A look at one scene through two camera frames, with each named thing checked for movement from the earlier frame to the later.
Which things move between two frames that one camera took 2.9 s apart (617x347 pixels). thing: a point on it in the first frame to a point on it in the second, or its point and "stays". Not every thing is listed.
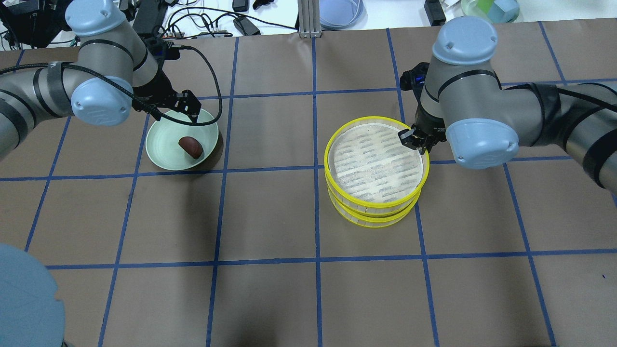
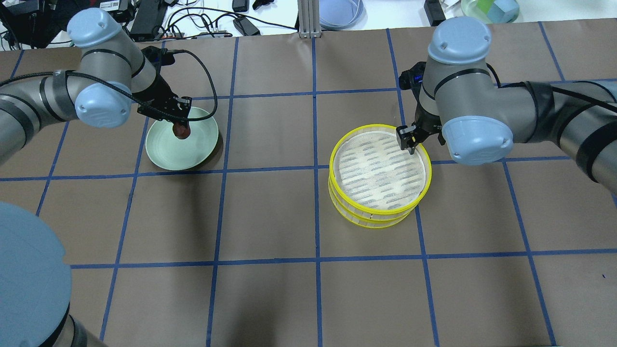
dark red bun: [192, 146] to [181, 131]
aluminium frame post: [309, 12] stays
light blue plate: [342, 15] stays
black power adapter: [245, 26] stays
